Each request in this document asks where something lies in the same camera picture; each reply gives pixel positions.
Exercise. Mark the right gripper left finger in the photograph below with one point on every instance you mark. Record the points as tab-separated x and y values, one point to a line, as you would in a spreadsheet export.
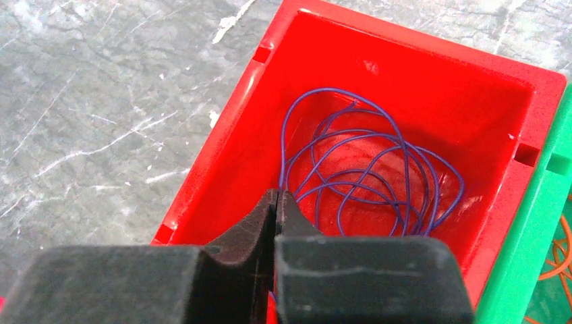
224	281

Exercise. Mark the red plastic bin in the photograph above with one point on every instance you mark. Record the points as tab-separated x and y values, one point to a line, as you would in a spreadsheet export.
376	130

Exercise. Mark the green plastic bin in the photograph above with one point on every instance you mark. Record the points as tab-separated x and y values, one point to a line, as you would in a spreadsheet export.
511	284

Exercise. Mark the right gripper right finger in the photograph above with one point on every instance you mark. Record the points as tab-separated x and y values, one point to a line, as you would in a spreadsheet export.
360	279

